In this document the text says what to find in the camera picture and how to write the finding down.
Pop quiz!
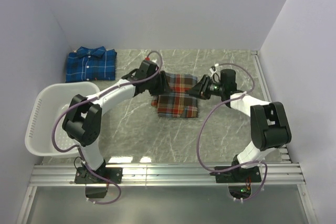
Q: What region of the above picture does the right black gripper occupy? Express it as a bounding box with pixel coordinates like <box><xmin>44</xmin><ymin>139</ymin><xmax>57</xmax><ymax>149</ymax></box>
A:
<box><xmin>187</xmin><ymin>74</ymin><xmax>225</xmax><ymax>101</ymax></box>

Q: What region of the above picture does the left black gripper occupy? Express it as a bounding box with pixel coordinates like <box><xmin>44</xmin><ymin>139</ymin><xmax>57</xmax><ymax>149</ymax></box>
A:
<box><xmin>146</xmin><ymin>70</ymin><xmax>172</xmax><ymax>96</ymax></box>

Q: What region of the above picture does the red brown plaid shirt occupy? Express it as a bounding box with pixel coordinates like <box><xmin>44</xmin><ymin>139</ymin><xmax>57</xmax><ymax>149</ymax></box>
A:
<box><xmin>151</xmin><ymin>73</ymin><xmax>198</xmax><ymax>119</ymax></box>

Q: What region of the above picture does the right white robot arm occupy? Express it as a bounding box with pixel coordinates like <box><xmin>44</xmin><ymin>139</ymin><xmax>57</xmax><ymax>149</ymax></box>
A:
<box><xmin>187</xmin><ymin>69</ymin><xmax>292</xmax><ymax>184</ymax></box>

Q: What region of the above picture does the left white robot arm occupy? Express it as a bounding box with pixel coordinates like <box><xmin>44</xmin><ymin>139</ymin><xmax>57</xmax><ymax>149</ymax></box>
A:
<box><xmin>62</xmin><ymin>59</ymin><xmax>170</xmax><ymax>184</ymax></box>

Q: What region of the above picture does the folded blue plaid shirt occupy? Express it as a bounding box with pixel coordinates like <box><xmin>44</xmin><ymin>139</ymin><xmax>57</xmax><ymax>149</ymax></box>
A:
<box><xmin>66</xmin><ymin>46</ymin><xmax>117</xmax><ymax>83</ymax></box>

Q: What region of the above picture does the white plastic laundry basket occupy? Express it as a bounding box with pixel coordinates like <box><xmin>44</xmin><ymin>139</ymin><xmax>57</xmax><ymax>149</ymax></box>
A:
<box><xmin>25</xmin><ymin>82</ymin><xmax>100</xmax><ymax>158</ymax></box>

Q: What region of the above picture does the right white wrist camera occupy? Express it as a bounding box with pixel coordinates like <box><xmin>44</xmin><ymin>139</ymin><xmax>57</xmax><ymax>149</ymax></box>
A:
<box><xmin>209</xmin><ymin>63</ymin><xmax>219</xmax><ymax>77</ymax></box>

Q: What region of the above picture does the aluminium mounting rail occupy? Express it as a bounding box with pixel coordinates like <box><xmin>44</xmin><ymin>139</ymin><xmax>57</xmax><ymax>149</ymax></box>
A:
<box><xmin>28</xmin><ymin>163</ymin><xmax>306</xmax><ymax>187</ymax></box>

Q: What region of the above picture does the aluminium side rail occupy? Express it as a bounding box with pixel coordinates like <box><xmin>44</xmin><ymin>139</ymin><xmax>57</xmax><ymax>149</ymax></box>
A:
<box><xmin>250</xmin><ymin>50</ymin><xmax>292</xmax><ymax>162</ymax></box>

